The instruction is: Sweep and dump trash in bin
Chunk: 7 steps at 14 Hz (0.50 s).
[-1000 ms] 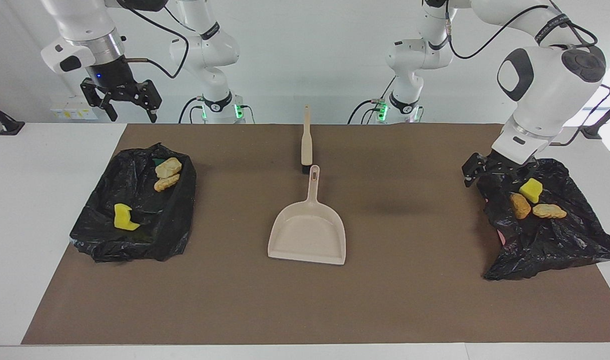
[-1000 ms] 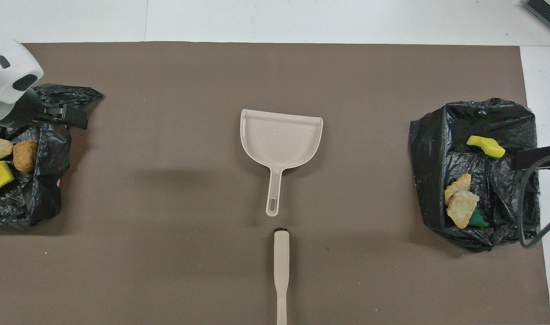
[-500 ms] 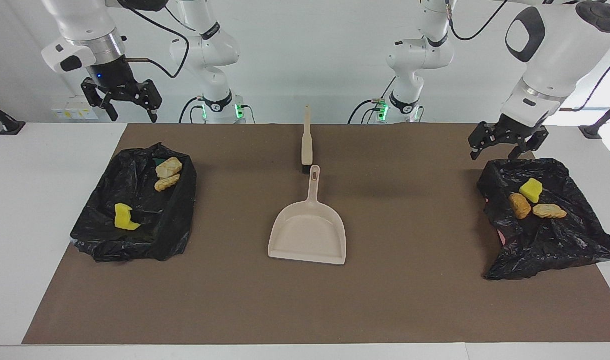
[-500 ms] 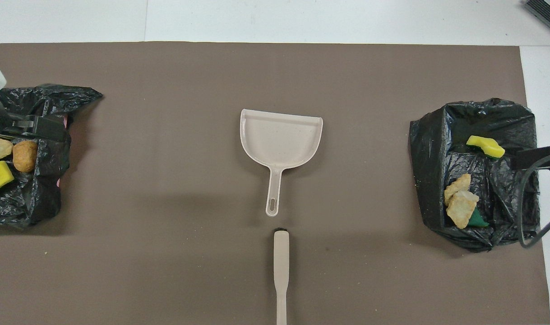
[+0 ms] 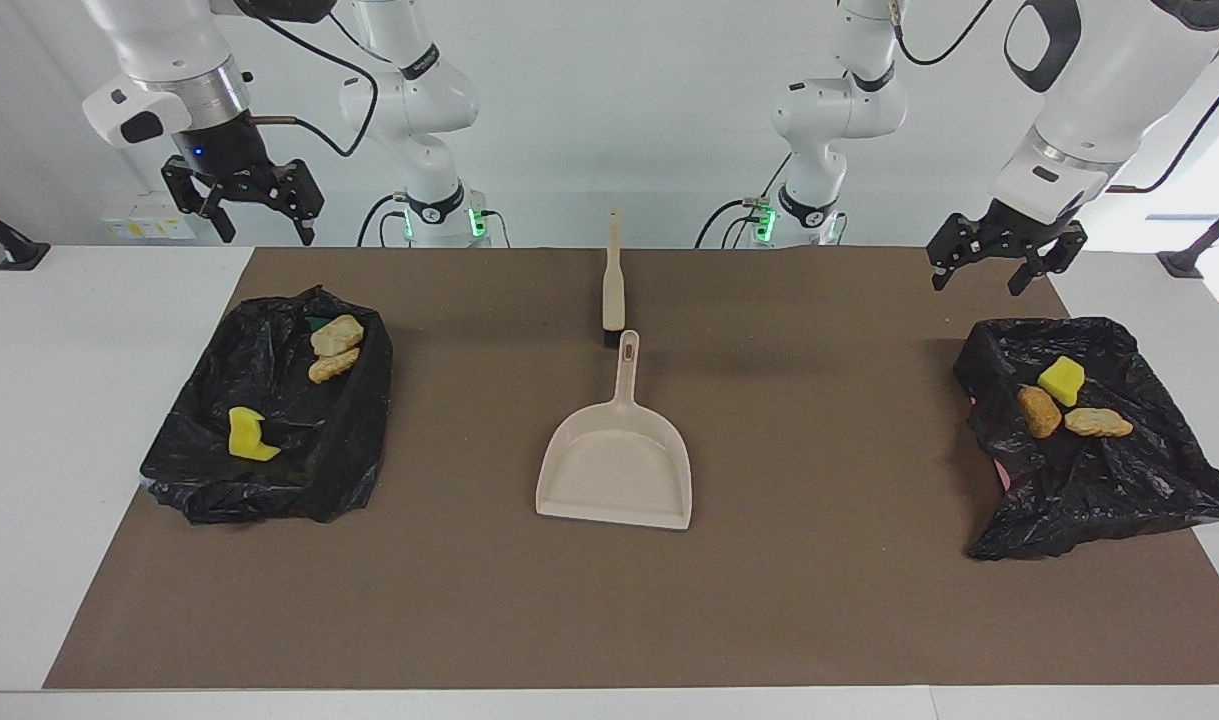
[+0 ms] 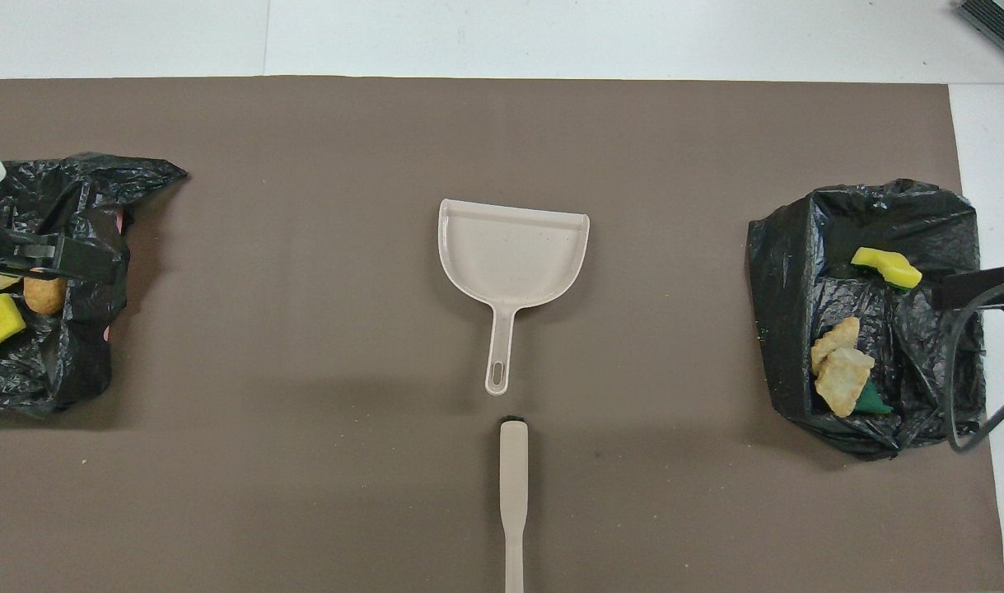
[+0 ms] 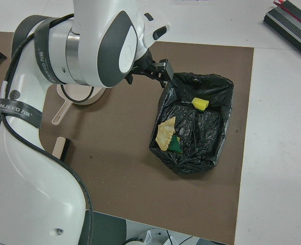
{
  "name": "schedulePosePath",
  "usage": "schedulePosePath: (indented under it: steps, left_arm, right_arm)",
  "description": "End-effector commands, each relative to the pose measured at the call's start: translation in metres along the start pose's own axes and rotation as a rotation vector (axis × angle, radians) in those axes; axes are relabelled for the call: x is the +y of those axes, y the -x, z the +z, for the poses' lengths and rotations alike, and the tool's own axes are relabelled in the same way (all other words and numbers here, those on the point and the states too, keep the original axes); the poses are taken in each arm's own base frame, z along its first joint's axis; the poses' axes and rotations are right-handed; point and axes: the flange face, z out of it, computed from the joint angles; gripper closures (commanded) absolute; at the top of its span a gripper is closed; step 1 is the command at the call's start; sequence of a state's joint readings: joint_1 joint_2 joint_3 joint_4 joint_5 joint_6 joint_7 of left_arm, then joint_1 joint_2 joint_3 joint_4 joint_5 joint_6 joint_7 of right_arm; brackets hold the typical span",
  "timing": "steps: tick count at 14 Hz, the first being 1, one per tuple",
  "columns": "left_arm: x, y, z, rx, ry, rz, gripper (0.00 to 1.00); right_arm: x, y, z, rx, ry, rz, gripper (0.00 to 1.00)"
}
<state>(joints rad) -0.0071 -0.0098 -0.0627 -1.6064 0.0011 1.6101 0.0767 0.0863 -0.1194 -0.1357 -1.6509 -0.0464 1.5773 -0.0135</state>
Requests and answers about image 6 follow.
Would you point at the notched yellow sponge piece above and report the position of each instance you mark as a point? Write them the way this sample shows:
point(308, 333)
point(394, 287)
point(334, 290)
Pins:
point(886, 267)

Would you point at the brown table mat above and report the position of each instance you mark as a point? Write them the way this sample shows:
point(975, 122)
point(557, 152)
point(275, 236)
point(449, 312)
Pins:
point(502, 115)

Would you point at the open black bag lined bin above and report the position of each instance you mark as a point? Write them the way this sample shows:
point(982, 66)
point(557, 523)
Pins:
point(938, 346)

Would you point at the beige brush black bristles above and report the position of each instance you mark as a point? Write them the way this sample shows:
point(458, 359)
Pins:
point(513, 469)

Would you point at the beige plastic dustpan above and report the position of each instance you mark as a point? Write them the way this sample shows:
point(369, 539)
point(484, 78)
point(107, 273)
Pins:
point(510, 255)

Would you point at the dark ribbed device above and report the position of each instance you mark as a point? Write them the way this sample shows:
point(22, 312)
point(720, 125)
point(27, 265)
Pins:
point(1000, 21)

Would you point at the pink plastic bin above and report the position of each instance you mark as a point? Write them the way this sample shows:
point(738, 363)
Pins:
point(121, 221)

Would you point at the crumpled black trash bag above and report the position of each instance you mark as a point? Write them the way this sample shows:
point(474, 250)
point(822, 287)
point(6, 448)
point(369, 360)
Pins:
point(65, 362)

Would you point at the wedge yellow sponge green back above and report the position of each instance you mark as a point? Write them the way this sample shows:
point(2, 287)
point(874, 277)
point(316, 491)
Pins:
point(874, 402)

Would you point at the brown bread roll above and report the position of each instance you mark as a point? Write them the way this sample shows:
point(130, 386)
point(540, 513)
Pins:
point(44, 295)

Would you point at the striped orange croissant piece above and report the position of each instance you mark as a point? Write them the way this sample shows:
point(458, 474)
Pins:
point(835, 338)

